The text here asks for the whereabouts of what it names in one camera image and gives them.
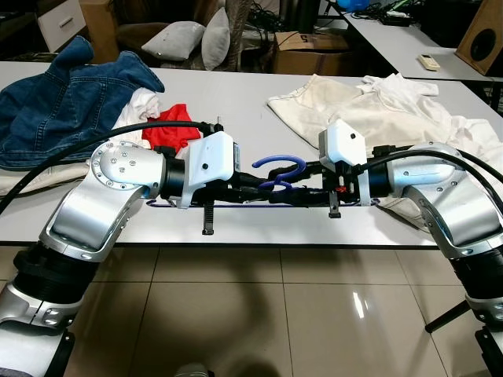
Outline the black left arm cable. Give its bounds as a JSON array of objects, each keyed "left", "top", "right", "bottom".
[{"left": 0, "top": 119, "right": 221, "bottom": 213}]

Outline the small brown cardboard box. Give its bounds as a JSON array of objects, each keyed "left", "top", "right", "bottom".
[{"left": 273, "top": 31, "right": 354, "bottom": 77}]

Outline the blue denim jacket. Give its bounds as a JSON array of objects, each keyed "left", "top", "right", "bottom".
[{"left": 0, "top": 35, "right": 167, "bottom": 170}]

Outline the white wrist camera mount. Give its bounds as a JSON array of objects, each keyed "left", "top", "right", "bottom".
[
  {"left": 181, "top": 130, "right": 241, "bottom": 210},
  {"left": 318, "top": 119, "right": 372, "bottom": 207}
]

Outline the dark brown armchair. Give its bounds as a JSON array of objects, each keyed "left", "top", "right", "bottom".
[{"left": 118, "top": 0, "right": 260, "bottom": 71}]

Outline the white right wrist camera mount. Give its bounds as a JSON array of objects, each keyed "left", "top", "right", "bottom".
[{"left": 318, "top": 119, "right": 372, "bottom": 207}]

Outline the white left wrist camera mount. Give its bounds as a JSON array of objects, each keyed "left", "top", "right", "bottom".
[{"left": 181, "top": 130, "right": 241, "bottom": 210}]

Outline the white remote control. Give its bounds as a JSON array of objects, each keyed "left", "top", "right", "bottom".
[{"left": 417, "top": 53, "right": 442, "bottom": 71}]

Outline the red cloth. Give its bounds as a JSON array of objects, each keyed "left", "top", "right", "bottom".
[{"left": 141, "top": 102, "right": 204, "bottom": 154}]

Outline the grey robot foot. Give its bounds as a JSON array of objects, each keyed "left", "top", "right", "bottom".
[{"left": 174, "top": 363, "right": 209, "bottom": 377}]

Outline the white drawer unit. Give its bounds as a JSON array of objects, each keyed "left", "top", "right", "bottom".
[{"left": 35, "top": 0, "right": 87, "bottom": 52}]

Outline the grey pillow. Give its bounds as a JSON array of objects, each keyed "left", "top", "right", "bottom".
[
  {"left": 141, "top": 21, "right": 207, "bottom": 60},
  {"left": 202, "top": 8, "right": 233, "bottom": 71}
]

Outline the wooden speaker box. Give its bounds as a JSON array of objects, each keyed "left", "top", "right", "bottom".
[{"left": 456, "top": 0, "right": 503, "bottom": 75}]

